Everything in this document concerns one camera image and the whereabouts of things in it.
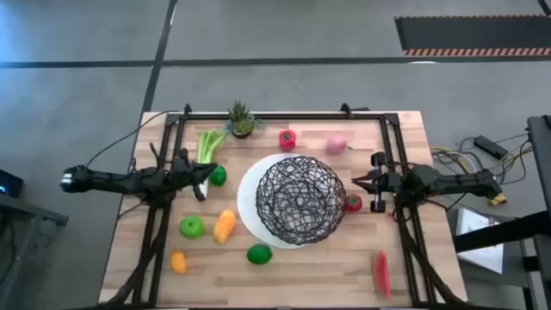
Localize small green lime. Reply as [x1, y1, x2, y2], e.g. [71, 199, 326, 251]
[209, 164, 228, 188]

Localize green apple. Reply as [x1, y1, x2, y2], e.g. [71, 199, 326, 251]
[179, 215, 206, 240]

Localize red bell pepper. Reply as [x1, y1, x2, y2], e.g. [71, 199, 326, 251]
[278, 128, 297, 152]

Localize black side cart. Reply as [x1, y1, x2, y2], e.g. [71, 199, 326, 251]
[451, 115, 551, 310]

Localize black hazard-striped floor mat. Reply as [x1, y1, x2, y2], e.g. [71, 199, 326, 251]
[394, 15, 551, 57]

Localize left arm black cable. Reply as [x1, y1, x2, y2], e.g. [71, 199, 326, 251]
[85, 109, 182, 169]

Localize black electronic device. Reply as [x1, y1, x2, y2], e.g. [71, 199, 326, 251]
[0, 169, 25, 198]

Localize grey metal shelf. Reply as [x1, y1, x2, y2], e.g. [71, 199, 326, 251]
[0, 193, 70, 310]

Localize red tomato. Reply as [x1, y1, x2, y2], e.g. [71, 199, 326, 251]
[345, 193, 363, 214]

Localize white paper sheet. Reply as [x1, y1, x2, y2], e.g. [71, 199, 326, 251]
[455, 208, 505, 275]

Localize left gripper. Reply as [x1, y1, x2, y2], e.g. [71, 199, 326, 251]
[173, 147, 219, 202]

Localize orange yellow pepper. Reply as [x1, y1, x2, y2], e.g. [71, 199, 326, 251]
[213, 208, 238, 245]

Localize small potted succulent plant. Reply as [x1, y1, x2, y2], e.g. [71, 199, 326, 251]
[224, 99, 266, 140]

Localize large green lime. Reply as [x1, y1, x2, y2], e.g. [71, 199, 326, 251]
[246, 243, 274, 265]

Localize floor cable bundle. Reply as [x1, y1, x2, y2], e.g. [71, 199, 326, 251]
[430, 133, 535, 186]

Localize small orange fruit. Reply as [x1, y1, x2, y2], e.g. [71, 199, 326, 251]
[170, 250, 189, 276]

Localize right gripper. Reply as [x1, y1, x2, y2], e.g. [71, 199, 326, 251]
[350, 151, 405, 214]

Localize black power brick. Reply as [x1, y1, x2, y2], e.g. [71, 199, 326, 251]
[474, 135, 509, 160]

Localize black metal table frame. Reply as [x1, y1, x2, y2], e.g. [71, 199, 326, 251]
[101, 102, 468, 309]

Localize pink peach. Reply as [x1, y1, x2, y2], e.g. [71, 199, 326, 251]
[325, 134, 354, 156]

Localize red watermelon slice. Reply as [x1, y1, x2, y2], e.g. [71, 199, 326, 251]
[372, 251, 393, 300]

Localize black wire basket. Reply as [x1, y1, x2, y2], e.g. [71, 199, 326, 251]
[255, 155, 348, 246]

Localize green white celery stalk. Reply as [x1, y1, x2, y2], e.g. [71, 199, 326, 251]
[196, 128, 227, 200]

